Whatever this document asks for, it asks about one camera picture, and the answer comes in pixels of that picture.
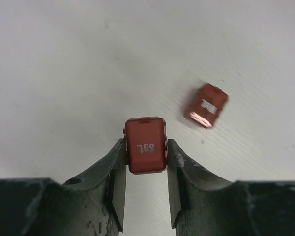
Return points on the red Sat pill box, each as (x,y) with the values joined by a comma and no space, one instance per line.
(146,145)

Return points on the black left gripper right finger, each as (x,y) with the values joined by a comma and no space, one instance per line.
(204,204)

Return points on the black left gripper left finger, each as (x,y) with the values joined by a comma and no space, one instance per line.
(88,204)

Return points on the red Wed pill box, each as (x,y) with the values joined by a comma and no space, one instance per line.
(206,105)

